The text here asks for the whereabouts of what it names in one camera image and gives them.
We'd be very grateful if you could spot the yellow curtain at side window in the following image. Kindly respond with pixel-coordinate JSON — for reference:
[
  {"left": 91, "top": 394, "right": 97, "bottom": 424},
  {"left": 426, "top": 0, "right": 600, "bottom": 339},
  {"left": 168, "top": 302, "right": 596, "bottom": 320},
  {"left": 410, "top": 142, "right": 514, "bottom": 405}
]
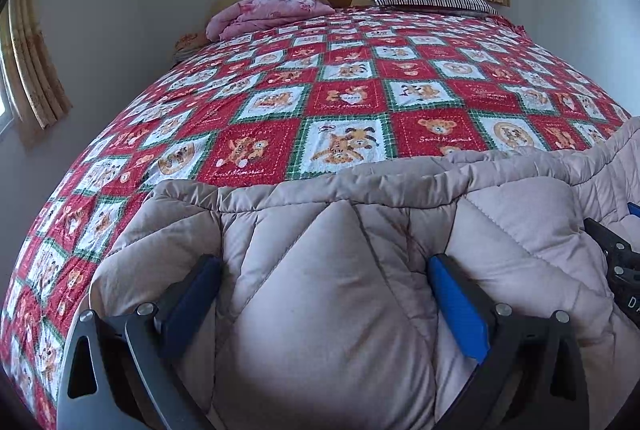
[{"left": 1, "top": 0, "right": 72, "bottom": 135}]

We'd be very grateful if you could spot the beige quilted puffer jacket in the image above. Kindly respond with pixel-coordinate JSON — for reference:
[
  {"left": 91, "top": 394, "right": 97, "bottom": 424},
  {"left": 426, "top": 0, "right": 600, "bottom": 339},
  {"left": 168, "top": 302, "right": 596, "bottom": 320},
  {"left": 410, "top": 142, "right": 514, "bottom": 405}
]
[{"left": 88, "top": 119, "right": 639, "bottom": 429}]

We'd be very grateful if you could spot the pink folded blanket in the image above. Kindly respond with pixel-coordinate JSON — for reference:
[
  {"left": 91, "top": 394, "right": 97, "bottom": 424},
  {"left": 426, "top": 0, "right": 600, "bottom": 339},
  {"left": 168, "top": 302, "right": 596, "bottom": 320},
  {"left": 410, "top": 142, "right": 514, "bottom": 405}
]
[{"left": 205, "top": 0, "right": 335, "bottom": 42}]

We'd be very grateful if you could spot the left side window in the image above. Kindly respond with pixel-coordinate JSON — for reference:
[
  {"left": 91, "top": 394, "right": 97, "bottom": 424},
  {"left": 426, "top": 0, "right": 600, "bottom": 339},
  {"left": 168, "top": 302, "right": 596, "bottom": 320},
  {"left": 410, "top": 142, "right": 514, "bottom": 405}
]
[{"left": 0, "top": 60, "right": 15, "bottom": 136}]

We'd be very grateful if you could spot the red patchwork bear bedspread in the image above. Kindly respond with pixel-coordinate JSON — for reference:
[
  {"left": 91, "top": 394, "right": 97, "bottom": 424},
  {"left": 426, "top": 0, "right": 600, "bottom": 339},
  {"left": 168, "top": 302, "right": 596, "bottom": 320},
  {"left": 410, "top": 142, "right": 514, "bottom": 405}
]
[{"left": 1, "top": 7, "right": 628, "bottom": 429}]

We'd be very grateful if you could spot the orange cloth beside bed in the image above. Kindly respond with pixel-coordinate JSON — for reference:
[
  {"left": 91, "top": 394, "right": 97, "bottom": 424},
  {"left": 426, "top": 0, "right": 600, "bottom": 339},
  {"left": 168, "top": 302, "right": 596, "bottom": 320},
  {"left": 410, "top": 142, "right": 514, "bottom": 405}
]
[{"left": 174, "top": 32, "right": 209, "bottom": 64}]

